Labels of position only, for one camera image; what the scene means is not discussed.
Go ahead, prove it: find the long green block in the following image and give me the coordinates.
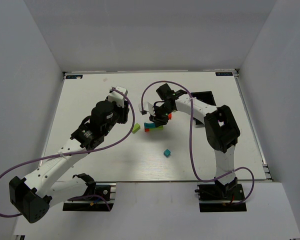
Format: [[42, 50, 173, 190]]
[[149, 125, 164, 132]]

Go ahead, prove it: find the teal arch block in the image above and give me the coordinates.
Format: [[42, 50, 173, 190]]
[[143, 122, 156, 129]]

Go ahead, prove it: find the teal cube block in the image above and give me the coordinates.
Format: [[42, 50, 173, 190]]
[[163, 149, 171, 158]]

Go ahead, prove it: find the black plastic bin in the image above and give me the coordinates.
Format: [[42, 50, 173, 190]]
[[191, 91, 216, 106]]

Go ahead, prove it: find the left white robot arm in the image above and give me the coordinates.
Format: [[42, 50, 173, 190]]
[[9, 92, 130, 224]]

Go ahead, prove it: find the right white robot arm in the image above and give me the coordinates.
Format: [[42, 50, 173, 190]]
[[143, 83, 241, 198]]

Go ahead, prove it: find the flat green block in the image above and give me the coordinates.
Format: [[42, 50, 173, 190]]
[[132, 123, 141, 134]]

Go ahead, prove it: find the left blue corner label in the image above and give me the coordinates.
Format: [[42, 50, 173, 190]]
[[65, 74, 83, 79]]

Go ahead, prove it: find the blue corner label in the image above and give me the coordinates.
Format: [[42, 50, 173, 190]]
[[215, 72, 233, 77], [65, 74, 83, 79]]

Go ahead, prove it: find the right blue corner label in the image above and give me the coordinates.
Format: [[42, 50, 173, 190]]
[[215, 72, 233, 77]]

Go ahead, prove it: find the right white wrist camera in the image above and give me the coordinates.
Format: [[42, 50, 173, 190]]
[[138, 101, 155, 116]]

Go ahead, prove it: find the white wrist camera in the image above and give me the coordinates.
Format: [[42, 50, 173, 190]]
[[107, 86, 128, 108], [138, 101, 155, 116]]

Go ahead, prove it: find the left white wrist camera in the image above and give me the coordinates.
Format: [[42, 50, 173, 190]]
[[107, 86, 128, 108]]

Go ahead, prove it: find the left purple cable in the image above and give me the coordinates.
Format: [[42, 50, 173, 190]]
[[0, 87, 136, 217]]

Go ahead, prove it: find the purple cable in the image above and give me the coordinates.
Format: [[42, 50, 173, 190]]
[[141, 79, 256, 206], [0, 87, 136, 217]]

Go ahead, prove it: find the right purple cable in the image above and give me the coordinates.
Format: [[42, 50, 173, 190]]
[[141, 79, 256, 206]]

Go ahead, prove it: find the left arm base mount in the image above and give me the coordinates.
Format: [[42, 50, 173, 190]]
[[62, 183, 117, 212]]

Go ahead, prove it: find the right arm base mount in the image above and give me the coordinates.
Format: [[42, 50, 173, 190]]
[[194, 184, 247, 213]]

